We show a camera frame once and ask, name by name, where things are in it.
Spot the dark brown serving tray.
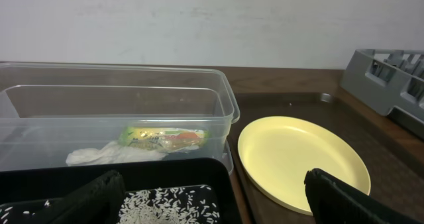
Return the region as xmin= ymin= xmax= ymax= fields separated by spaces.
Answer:
xmin=228 ymin=93 xmax=423 ymax=223

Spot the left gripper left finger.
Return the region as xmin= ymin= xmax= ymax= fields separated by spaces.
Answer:
xmin=32 ymin=170 xmax=126 ymax=224

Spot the green snack wrapper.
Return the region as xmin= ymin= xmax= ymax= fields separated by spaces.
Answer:
xmin=118 ymin=127 xmax=209 ymax=153

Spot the grey dishwasher rack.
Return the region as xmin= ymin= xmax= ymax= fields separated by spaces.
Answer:
xmin=340 ymin=49 xmax=423 ymax=139

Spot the clear plastic bin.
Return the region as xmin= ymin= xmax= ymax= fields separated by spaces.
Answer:
xmin=1 ymin=62 xmax=240 ymax=171

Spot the black waste tray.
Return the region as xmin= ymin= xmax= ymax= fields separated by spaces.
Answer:
xmin=1 ymin=158 xmax=242 ymax=223

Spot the spilled rice pile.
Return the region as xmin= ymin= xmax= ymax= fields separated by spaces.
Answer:
xmin=1 ymin=185 xmax=223 ymax=224

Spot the yellow round plate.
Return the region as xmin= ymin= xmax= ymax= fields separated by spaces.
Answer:
xmin=237 ymin=116 xmax=371 ymax=215

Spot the white tissue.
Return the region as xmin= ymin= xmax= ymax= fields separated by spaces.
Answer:
xmin=66 ymin=141 xmax=167 ymax=166

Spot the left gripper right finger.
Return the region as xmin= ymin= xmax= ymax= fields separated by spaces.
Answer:
xmin=304 ymin=168 xmax=420 ymax=224

